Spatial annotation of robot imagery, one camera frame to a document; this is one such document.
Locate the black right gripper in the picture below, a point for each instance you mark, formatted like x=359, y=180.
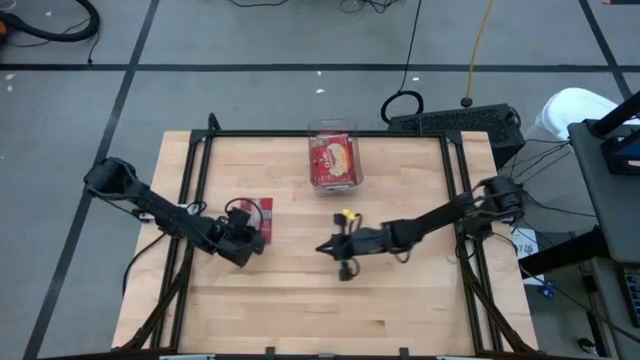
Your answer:
x=365, y=242

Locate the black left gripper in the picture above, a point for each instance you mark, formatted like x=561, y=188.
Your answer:
x=240, y=245

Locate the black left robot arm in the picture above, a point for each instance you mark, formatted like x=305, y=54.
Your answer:
x=160, y=212

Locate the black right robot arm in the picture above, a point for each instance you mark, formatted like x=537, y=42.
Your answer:
x=430, y=225

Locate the clear plastic basket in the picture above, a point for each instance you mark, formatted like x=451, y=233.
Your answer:
x=332, y=125

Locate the silver aluminium bar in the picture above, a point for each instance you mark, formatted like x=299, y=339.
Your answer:
x=455, y=358
x=187, y=357

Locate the white paper sheet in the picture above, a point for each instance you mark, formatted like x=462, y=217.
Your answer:
x=525, y=250

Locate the blue tag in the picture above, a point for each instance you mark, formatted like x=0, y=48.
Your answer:
x=548, y=289

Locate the black desk beam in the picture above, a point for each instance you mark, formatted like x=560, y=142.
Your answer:
x=560, y=252

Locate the black computer mouse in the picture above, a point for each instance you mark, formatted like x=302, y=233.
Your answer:
x=585, y=344

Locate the white trash bin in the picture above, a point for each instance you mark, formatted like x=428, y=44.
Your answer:
x=575, y=110

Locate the grey side desk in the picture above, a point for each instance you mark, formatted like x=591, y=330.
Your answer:
x=610, y=210

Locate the black desk device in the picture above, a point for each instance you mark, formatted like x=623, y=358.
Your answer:
x=612, y=150

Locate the black keyboard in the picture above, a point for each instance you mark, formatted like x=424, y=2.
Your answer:
x=634, y=300

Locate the black pole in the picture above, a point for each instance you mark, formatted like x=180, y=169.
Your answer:
x=620, y=112

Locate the black rail bracket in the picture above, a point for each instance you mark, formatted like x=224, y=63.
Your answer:
x=404, y=353
x=270, y=353

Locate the black aluminium table frame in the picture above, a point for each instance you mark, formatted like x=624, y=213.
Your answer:
x=325, y=134

